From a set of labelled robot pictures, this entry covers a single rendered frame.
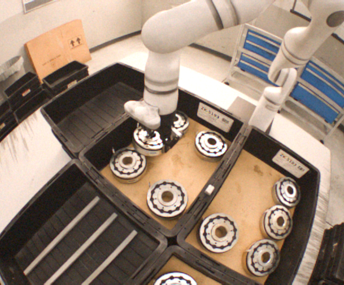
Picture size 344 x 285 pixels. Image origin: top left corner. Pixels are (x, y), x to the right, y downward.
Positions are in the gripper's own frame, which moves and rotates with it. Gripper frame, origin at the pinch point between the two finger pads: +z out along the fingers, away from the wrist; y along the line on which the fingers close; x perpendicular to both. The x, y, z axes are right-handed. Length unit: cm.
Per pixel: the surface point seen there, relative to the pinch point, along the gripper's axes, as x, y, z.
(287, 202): -7.8, -41.7, 1.0
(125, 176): 13.2, 0.2, 1.3
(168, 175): 4.1, -7.0, 4.5
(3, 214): 63, 36, 19
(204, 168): -4.1, -14.1, 4.2
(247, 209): -0.7, -31.5, 4.4
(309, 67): -197, -54, 1
